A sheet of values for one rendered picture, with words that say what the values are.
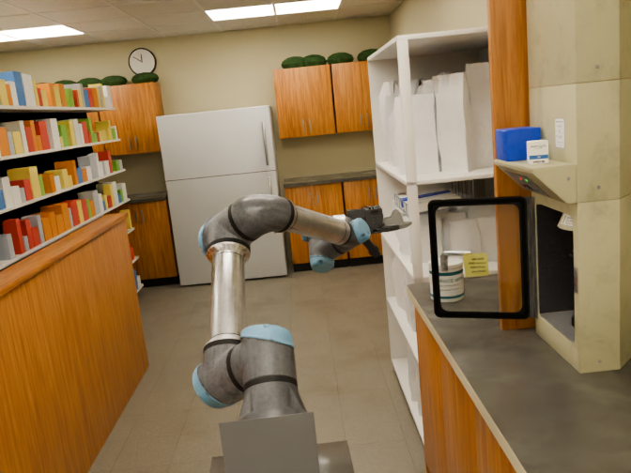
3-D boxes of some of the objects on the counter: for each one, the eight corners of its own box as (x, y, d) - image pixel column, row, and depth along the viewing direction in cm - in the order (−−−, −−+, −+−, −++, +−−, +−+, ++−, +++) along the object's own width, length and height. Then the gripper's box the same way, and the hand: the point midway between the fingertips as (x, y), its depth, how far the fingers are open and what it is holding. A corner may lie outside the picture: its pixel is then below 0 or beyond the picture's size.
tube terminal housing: (611, 324, 202) (610, 80, 186) (671, 364, 170) (675, 73, 155) (535, 332, 201) (528, 88, 186) (580, 373, 170) (576, 83, 154)
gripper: (346, 212, 200) (412, 205, 200) (345, 207, 209) (407, 201, 209) (349, 238, 202) (414, 232, 202) (346, 233, 210) (409, 226, 211)
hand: (407, 225), depth 206 cm, fingers closed
